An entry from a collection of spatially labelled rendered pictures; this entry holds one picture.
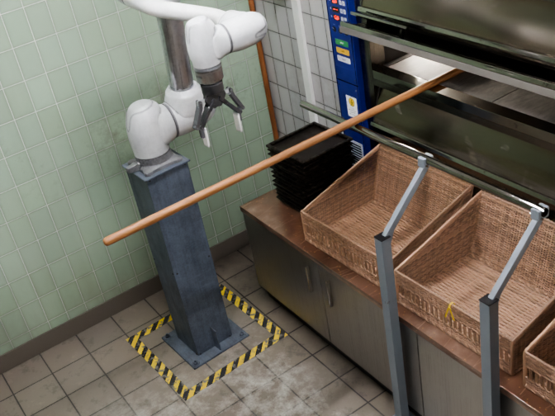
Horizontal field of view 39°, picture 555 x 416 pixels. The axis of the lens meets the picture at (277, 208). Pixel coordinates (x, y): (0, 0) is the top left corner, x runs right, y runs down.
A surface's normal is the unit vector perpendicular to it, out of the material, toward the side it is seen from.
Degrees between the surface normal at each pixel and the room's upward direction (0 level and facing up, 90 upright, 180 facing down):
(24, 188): 90
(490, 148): 70
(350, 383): 0
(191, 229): 90
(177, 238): 90
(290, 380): 0
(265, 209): 0
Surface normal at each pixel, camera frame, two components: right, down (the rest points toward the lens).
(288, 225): -0.16, -0.83
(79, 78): 0.56, 0.36
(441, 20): -0.82, 0.11
